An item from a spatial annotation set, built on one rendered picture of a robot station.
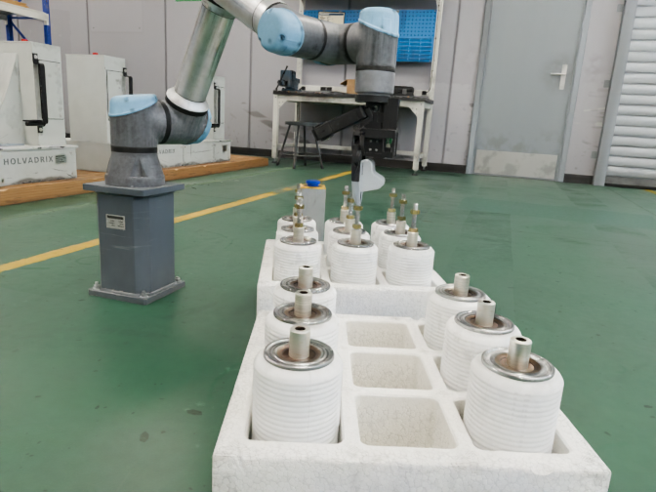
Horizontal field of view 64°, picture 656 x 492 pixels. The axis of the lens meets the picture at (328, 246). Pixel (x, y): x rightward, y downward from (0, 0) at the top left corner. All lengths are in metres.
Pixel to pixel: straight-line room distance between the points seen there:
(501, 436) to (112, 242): 1.12
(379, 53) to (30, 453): 0.86
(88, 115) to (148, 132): 2.32
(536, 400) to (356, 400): 0.20
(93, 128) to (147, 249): 2.35
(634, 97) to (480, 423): 5.59
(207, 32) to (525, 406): 1.13
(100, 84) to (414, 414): 3.26
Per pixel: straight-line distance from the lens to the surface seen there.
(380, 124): 1.03
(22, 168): 3.12
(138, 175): 1.43
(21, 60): 3.33
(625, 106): 6.06
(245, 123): 6.75
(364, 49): 1.03
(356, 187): 1.03
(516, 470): 0.58
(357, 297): 1.03
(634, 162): 6.09
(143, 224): 1.42
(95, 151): 3.72
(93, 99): 3.72
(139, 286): 1.46
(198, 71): 1.44
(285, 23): 0.97
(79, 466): 0.87
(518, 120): 6.01
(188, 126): 1.49
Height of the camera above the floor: 0.50
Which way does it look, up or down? 14 degrees down
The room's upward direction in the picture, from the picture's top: 3 degrees clockwise
